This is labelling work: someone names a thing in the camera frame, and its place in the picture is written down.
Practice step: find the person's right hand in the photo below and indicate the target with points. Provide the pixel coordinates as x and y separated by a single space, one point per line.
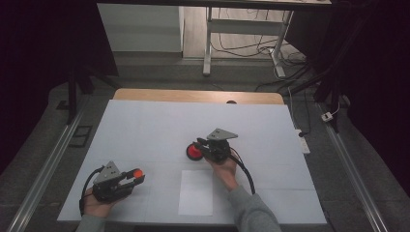
227 172

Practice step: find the round red ink pad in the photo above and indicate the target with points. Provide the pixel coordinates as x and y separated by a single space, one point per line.
192 152

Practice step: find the large white table cover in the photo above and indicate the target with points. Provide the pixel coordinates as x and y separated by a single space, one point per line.
154 129

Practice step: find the white paper sheet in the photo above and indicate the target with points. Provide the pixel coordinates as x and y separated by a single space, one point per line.
195 193

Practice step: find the white cabinet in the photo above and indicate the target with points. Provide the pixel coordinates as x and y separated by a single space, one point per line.
141 29

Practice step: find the white power strip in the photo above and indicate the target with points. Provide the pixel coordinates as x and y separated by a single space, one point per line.
304 145

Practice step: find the small dark floor plate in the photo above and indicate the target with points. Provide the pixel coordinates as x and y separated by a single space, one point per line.
63 105

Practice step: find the black table grommet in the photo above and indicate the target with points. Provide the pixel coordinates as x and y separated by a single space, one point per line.
231 102

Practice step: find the person's left hand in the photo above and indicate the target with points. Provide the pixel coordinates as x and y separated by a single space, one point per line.
96 208

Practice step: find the black metal stand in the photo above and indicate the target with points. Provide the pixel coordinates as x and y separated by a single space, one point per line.
335 96
72 93

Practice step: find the white-legged desk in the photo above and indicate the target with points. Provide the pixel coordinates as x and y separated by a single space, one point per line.
208 38

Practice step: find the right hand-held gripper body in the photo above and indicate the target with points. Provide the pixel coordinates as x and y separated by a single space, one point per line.
217 151

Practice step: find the metal floor rail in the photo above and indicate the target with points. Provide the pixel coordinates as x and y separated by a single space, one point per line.
354 174
45 170

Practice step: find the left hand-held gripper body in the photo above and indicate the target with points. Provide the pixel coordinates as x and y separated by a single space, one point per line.
109 191

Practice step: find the small white adapter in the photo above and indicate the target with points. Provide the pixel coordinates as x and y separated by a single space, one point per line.
327 117

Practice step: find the black plug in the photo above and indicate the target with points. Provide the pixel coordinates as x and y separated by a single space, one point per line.
302 133

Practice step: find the orange stamp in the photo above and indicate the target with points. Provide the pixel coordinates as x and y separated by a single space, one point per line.
138 174

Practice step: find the black curtain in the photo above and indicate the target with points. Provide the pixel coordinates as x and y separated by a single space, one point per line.
380 64
32 48

